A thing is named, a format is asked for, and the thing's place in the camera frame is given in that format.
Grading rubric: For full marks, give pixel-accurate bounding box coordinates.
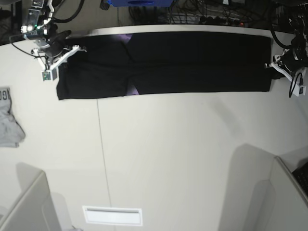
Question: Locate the blue box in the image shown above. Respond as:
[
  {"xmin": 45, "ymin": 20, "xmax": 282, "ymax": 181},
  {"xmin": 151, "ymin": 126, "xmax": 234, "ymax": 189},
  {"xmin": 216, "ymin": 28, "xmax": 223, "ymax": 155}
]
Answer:
[{"xmin": 107, "ymin": 0, "xmax": 173, "ymax": 7}]

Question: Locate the white label plate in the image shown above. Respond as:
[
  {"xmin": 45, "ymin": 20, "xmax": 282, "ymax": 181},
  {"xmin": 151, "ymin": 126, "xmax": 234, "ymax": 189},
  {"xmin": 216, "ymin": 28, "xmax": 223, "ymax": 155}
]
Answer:
[{"xmin": 82, "ymin": 206, "xmax": 143, "ymax": 226}]

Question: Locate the white partition panel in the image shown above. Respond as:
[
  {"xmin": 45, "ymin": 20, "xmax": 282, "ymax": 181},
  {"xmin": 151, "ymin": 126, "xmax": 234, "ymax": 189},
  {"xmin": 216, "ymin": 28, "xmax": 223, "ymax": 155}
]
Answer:
[
  {"xmin": 252, "ymin": 157, "xmax": 308, "ymax": 231},
  {"xmin": 0, "ymin": 170, "xmax": 62, "ymax": 231}
]

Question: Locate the black T-shirt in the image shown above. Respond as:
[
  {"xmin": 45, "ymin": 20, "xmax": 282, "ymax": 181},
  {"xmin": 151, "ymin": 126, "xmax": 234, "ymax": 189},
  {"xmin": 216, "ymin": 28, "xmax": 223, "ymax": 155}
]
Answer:
[{"xmin": 56, "ymin": 32, "xmax": 274, "ymax": 100}]

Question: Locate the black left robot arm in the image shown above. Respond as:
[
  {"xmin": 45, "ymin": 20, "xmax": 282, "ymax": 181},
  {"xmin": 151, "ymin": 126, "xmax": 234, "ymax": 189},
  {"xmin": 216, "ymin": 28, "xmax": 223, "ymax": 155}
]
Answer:
[{"xmin": 267, "ymin": 0, "xmax": 308, "ymax": 78}]

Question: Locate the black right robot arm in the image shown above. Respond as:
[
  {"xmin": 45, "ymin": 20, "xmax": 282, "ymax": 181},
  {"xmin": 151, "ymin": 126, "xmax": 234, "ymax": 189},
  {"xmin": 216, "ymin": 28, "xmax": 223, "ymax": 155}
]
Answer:
[{"xmin": 9, "ymin": 0, "xmax": 84, "ymax": 59}]

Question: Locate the grey folded garment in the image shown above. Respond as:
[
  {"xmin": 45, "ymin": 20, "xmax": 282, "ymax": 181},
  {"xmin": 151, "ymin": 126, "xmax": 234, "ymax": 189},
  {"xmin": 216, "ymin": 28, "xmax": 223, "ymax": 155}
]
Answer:
[{"xmin": 0, "ymin": 87, "xmax": 26, "ymax": 148}]

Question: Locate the black power strip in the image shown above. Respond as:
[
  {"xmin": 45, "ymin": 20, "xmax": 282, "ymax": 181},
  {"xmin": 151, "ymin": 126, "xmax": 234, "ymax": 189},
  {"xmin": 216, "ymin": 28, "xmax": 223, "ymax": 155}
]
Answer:
[{"xmin": 198, "ymin": 16, "xmax": 251, "ymax": 27}]

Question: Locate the white partition panel right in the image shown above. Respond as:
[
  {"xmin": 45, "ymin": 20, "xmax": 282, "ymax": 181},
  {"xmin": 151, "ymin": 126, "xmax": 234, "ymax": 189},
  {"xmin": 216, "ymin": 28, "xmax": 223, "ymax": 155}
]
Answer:
[{"xmin": 252, "ymin": 157, "xmax": 308, "ymax": 231}]

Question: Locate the black keyboard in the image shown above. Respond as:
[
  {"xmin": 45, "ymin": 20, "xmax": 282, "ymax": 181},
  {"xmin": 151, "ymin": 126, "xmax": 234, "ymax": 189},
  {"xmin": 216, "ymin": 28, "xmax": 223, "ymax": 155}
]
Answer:
[{"xmin": 292, "ymin": 162, "xmax": 308, "ymax": 195}]

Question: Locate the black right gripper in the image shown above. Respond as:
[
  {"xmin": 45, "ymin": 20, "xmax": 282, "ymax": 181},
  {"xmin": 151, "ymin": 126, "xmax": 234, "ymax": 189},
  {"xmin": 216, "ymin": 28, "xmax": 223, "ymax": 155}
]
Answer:
[{"xmin": 36, "ymin": 30, "xmax": 72, "ymax": 58}]

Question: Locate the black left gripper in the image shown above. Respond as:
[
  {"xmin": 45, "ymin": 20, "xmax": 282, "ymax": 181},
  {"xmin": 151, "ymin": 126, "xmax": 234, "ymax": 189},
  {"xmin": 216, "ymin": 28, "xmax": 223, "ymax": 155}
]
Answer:
[{"xmin": 271, "ymin": 49, "xmax": 307, "ymax": 80}]

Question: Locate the white partition panel left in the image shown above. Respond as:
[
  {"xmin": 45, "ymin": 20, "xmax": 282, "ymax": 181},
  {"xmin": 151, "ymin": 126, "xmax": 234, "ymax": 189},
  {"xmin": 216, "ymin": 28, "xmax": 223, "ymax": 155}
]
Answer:
[{"xmin": 0, "ymin": 170, "xmax": 62, "ymax": 231}]

